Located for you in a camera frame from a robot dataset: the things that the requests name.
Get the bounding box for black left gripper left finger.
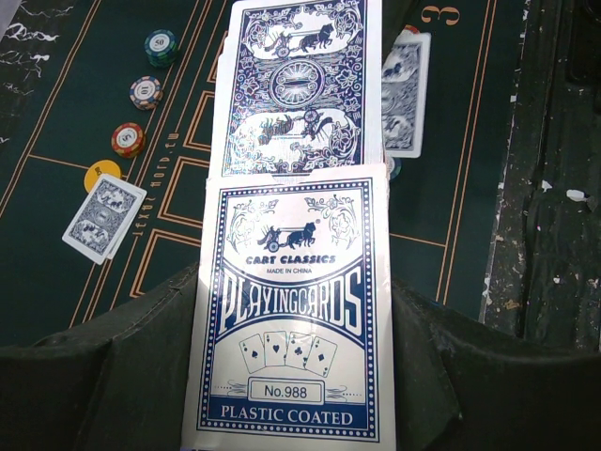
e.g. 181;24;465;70
1;264;198;450

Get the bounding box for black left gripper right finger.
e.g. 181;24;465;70
392;278;600;450

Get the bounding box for yellow big blind button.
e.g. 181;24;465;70
84;160;122;193

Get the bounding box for blue playing card deck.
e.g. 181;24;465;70
181;163;396;450

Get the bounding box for orange chips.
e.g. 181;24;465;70
111;122;146;159
404;24;420;34

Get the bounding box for blue backed playing card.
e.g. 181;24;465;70
62;174;146;265

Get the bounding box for dark green poker mat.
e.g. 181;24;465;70
1;1;528;345

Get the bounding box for green chips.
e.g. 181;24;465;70
144;29;178;69
386;157;402;180

